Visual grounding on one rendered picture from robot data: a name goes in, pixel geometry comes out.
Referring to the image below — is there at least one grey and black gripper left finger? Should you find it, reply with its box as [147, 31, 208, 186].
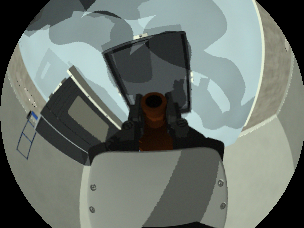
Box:
[88, 94, 145, 165]

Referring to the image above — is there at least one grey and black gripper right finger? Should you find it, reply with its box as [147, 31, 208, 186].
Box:
[165, 92, 225, 162]

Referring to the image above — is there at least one dark grey crate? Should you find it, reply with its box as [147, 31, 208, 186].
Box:
[34, 76, 120, 166]

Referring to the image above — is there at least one brown bottle with blue label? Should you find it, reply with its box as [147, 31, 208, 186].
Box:
[139, 92, 173, 151]

